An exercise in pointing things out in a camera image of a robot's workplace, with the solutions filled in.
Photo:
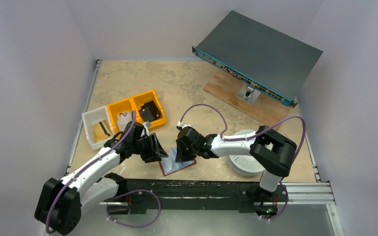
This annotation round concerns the grey blue network switch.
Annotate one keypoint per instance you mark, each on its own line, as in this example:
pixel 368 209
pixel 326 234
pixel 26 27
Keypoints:
pixel 269 61

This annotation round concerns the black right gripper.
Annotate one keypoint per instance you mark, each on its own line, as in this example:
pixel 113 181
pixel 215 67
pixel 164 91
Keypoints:
pixel 182 148

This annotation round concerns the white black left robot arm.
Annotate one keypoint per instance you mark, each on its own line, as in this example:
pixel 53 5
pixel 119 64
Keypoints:
pixel 63 201

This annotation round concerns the yellow double compartment bin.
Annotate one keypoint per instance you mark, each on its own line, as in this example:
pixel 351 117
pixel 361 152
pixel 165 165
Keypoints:
pixel 134 103

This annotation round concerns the white plastic bin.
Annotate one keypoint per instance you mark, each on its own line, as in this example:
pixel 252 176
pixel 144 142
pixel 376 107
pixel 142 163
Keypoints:
pixel 91 117

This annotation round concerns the grey metal bracket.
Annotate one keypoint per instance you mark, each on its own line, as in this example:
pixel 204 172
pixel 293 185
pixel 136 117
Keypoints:
pixel 248 94

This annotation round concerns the white filament spool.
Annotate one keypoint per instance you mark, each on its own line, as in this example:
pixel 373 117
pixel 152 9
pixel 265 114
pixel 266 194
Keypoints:
pixel 245 165

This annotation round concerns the red leather card holder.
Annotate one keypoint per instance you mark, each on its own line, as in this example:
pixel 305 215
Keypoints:
pixel 169 165

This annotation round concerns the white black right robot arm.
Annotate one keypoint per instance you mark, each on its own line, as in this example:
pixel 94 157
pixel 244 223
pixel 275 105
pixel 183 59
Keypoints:
pixel 272 150

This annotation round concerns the grey metal plate in bin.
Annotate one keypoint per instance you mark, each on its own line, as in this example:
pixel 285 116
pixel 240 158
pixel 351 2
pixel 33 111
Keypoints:
pixel 123 119

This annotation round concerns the black square part in bin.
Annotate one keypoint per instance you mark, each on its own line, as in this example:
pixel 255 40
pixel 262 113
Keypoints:
pixel 150 111

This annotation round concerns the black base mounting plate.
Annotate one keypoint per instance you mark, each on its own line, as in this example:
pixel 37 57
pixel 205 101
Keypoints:
pixel 141 195

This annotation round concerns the gold card with black stripe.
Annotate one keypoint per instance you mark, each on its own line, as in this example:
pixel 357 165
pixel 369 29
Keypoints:
pixel 101 131

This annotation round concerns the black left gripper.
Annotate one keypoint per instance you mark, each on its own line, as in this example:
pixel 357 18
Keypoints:
pixel 155 152

